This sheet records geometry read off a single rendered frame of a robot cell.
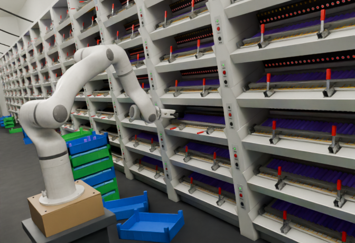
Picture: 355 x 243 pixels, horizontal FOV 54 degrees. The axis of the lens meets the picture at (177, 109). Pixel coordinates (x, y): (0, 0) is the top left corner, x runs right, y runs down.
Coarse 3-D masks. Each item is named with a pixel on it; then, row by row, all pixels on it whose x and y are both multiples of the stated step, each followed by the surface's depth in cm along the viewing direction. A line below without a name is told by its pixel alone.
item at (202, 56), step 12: (180, 36) 207; (192, 36) 198; (204, 36) 190; (168, 48) 215; (180, 48) 209; (192, 48) 194; (204, 48) 175; (156, 60) 211; (168, 60) 195; (180, 60) 189; (192, 60) 175; (204, 60) 167; (216, 60) 160
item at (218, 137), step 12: (180, 108) 221; (192, 108) 214; (204, 108) 203; (216, 108) 194; (168, 120) 216; (168, 132) 213; (180, 132) 200; (192, 132) 189; (204, 132) 182; (216, 132) 176
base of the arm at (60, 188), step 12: (60, 156) 143; (48, 168) 142; (60, 168) 143; (48, 180) 143; (60, 180) 144; (72, 180) 149; (48, 192) 145; (60, 192) 144; (72, 192) 148; (48, 204) 142
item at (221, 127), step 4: (172, 120) 213; (176, 120) 210; (180, 120) 207; (184, 120) 204; (188, 124) 199; (192, 124) 195; (196, 124) 192; (200, 124) 188; (204, 124) 185; (208, 124) 183; (212, 124) 180; (216, 124) 178; (220, 124) 176; (216, 128) 178; (220, 128) 175; (224, 128) 172
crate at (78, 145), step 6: (78, 138) 243; (84, 138) 246; (90, 138) 249; (96, 138) 250; (102, 138) 234; (108, 138) 236; (72, 144) 241; (78, 144) 222; (84, 144) 225; (90, 144) 228; (96, 144) 231; (102, 144) 234; (72, 150) 220; (78, 150) 223; (84, 150) 225
